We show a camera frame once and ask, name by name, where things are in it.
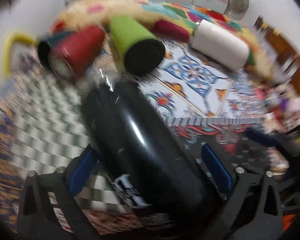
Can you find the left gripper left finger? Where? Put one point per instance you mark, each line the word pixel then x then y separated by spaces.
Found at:
pixel 36 216

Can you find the yellow curved tube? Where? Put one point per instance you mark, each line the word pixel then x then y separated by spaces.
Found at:
pixel 11 40

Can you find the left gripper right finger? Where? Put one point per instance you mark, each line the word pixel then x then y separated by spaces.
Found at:
pixel 253 206

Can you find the black thermos cup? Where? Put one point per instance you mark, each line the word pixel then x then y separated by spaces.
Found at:
pixel 147 165

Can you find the wooden bed headboard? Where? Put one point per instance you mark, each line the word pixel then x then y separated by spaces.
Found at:
pixel 286 55

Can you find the colourful patchwork blanket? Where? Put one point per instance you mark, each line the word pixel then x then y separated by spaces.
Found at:
pixel 171 20

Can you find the dark teal cup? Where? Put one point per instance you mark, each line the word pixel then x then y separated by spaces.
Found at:
pixel 46 44

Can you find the standing electric fan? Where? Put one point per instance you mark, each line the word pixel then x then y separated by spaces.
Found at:
pixel 236 9

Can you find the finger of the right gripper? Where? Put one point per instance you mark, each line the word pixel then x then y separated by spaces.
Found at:
pixel 280 141

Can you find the red thermos cup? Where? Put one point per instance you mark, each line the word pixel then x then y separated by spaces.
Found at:
pixel 74 54

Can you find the white thermos cup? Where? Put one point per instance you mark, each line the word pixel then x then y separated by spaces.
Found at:
pixel 220 45

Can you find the green thermos cup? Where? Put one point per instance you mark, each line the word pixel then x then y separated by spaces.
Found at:
pixel 140 50

